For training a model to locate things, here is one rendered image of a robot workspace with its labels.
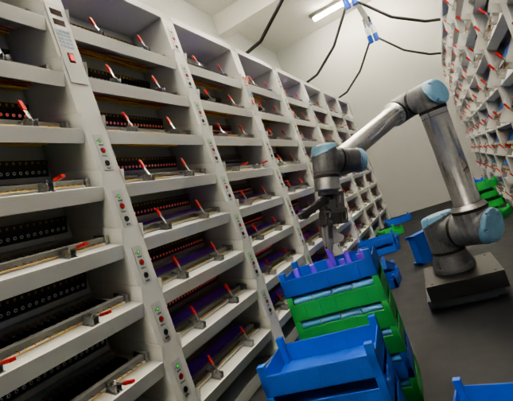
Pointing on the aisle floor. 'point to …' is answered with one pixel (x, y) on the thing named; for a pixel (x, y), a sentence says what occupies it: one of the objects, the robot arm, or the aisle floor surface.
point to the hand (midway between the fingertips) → (328, 248)
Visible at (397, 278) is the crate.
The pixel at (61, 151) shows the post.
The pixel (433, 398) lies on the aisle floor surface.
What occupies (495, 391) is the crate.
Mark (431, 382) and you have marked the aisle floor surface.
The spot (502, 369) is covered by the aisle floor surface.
